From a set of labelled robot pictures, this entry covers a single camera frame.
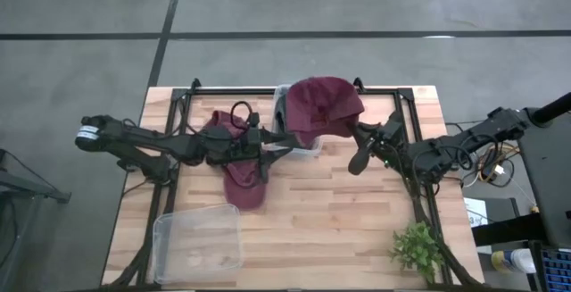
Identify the bundle of coloured cables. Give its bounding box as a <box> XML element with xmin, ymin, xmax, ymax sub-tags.
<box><xmin>445</xmin><ymin>121</ymin><xmax>525</xmax><ymax>191</ymax></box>

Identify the maroon baseball cap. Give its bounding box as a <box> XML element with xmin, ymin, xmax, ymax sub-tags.
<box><xmin>203</xmin><ymin>110</ymin><xmax>269</xmax><ymax>212</ymax></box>
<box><xmin>284</xmin><ymin>76</ymin><xmax>366</xmax><ymax>146</ymax></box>

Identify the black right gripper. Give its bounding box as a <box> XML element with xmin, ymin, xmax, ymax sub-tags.
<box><xmin>350</xmin><ymin>121</ymin><xmax>410</xmax><ymax>162</ymax></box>

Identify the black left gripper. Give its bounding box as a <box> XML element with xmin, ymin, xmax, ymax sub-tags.
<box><xmin>229</xmin><ymin>131</ymin><xmax>301</xmax><ymax>184</ymax></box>

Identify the black left camera cable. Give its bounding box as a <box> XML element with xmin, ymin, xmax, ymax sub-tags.
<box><xmin>228</xmin><ymin>100</ymin><xmax>255</xmax><ymax>129</ymax></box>

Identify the blue backlit keyboard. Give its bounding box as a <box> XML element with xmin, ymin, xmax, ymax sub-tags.
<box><xmin>538</xmin><ymin>247</ymin><xmax>571</xmax><ymax>292</ymax></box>

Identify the white bottle with yellow cap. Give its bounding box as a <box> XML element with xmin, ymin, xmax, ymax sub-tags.
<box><xmin>490</xmin><ymin>247</ymin><xmax>538</xmax><ymax>276</ymax></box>

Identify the black metal table frame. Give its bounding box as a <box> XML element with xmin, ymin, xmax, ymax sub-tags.
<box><xmin>116</xmin><ymin>77</ymin><xmax>481</xmax><ymax>289</ymax></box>

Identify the white paper sheet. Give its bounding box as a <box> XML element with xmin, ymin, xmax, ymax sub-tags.
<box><xmin>462</xmin><ymin>196</ymin><xmax>491</xmax><ymax>229</ymax></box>

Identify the large clear plastic container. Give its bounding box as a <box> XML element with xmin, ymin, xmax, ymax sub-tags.
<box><xmin>152</xmin><ymin>203</ymin><xmax>245</xmax><ymax>285</ymax></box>

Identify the black tripod leg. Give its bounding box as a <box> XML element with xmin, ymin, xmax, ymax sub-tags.
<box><xmin>0</xmin><ymin>147</ymin><xmax>72</xmax><ymax>204</ymax></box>

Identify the small green potted plant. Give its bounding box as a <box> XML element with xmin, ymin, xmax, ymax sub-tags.
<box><xmin>389</xmin><ymin>221</ymin><xmax>446</xmax><ymax>285</ymax></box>

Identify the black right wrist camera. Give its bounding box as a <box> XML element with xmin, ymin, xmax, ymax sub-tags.
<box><xmin>383</xmin><ymin>111</ymin><xmax>404</xmax><ymax>138</ymax></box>

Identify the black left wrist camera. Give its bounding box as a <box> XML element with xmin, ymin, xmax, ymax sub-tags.
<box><xmin>246</xmin><ymin>112</ymin><xmax>262</xmax><ymax>146</ymax></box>

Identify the black equipment stand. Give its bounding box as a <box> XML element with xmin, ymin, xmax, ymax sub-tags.
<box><xmin>471</xmin><ymin>107</ymin><xmax>571</xmax><ymax>249</ymax></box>

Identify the small clear plastic container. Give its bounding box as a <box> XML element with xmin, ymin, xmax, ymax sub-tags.
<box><xmin>270</xmin><ymin>84</ymin><xmax>325</xmax><ymax>158</ymax></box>

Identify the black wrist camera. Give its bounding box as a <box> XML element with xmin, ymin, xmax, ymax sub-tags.
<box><xmin>246</xmin><ymin>112</ymin><xmax>262</xmax><ymax>146</ymax></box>
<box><xmin>383</xmin><ymin>111</ymin><xmax>404</xmax><ymax>138</ymax></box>

